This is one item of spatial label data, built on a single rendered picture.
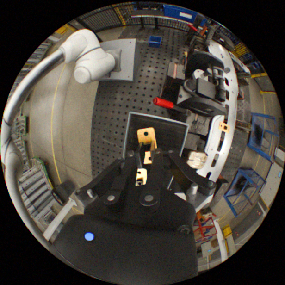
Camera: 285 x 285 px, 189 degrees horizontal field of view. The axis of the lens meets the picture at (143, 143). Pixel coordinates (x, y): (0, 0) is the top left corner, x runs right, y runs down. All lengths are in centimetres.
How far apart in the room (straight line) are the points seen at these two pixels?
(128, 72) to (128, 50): 17
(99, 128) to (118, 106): 24
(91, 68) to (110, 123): 46
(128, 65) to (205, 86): 49
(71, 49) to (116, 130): 64
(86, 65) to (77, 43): 15
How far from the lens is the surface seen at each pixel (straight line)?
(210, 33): 58
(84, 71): 47
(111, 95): 77
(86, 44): 53
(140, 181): 27
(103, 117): 78
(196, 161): 37
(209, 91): 28
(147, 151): 22
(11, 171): 33
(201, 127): 35
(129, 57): 65
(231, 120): 56
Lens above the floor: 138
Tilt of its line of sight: 74 degrees down
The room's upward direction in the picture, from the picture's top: 159 degrees counter-clockwise
